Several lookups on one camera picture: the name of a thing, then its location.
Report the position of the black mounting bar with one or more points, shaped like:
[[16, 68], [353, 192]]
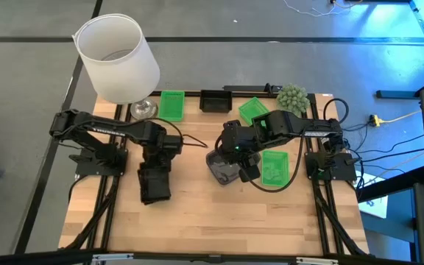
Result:
[[249, 88]]

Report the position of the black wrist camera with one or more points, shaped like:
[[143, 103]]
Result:
[[175, 144], [250, 173]]

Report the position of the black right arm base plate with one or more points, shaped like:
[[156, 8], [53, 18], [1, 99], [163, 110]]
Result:
[[344, 169]]

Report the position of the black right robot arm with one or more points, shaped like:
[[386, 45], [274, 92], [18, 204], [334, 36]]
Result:
[[289, 123]]

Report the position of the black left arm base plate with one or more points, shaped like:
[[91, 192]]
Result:
[[87, 169]]

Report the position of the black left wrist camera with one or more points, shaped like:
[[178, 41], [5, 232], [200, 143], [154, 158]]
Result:
[[175, 144]]

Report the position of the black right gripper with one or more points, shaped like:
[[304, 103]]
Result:
[[241, 154]]

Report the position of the black metal stand foot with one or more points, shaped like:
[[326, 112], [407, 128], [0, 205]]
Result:
[[396, 94]]

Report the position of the black aluminium table frame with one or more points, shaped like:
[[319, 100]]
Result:
[[193, 94]]

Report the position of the smoky translucent plastic bin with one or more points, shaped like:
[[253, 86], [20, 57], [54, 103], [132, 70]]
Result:
[[217, 173]]

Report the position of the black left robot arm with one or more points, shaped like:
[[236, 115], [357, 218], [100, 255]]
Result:
[[123, 130]]

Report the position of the green mesh plastic basket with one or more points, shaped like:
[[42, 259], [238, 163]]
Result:
[[250, 108], [275, 173], [171, 108]]

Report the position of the silver beam bracket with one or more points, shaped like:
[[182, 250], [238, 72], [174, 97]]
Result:
[[112, 256], [317, 261]]

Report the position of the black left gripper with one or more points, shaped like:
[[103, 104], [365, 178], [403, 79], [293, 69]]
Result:
[[155, 160]]

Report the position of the white paper sheet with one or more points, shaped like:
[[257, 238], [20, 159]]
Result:
[[375, 206]]

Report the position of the black rig beam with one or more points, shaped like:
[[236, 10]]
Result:
[[31, 257]]

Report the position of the green artificial potted plant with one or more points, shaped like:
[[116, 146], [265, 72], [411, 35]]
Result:
[[293, 99]]

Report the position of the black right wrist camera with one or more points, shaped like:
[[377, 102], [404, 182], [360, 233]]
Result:
[[250, 173]]

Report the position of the silver lamp base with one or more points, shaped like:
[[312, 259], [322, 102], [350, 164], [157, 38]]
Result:
[[144, 109]]

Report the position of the white lamp shade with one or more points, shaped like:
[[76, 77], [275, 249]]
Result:
[[123, 73]]

